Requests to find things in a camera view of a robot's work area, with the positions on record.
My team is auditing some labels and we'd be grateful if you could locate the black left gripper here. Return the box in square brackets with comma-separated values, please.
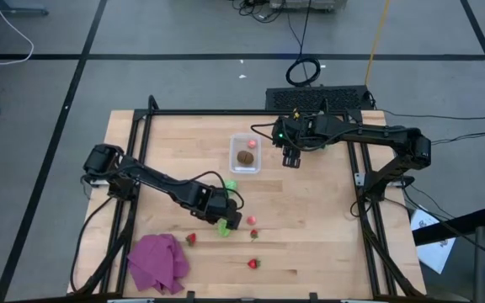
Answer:
[190, 186, 243, 231]

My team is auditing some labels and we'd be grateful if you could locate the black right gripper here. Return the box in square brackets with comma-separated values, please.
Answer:
[271, 114, 317, 169]

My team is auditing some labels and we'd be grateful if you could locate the green toy starfruit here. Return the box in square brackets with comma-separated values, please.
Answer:
[216, 217, 232, 238]

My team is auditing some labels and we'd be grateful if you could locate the brown toy kiwi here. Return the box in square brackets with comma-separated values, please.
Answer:
[236, 150, 255, 166]

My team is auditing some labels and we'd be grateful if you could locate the clear plastic tupperware container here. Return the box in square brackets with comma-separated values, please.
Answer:
[228, 132, 263, 175]

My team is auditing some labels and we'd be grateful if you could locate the black perforated computer case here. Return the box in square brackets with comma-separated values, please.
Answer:
[264, 84, 375, 113]

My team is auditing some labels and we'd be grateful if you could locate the purple cloth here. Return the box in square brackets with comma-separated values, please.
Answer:
[126, 233, 192, 295]

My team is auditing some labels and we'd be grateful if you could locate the black power adapter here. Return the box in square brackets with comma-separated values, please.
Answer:
[386, 175, 416, 189]

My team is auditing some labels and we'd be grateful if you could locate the grey equipment box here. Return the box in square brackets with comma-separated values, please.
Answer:
[269, 0, 349, 12]

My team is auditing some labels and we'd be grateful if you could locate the white paper sheet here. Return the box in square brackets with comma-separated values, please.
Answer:
[409, 208, 457, 275]

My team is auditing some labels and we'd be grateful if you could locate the black desk beam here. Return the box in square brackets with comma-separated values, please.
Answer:
[413, 205, 485, 247]

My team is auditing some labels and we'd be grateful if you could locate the grey furniture leg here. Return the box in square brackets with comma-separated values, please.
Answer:
[0, 0, 51, 20]

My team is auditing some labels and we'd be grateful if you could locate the black metal table frame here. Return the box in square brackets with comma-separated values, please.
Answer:
[67, 94, 428, 302]

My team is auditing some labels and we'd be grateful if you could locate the coiled black cable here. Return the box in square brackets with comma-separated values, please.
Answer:
[285, 56, 322, 88]

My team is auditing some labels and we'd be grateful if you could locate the yellow hanging cable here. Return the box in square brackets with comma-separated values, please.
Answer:
[364, 0, 392, 88]

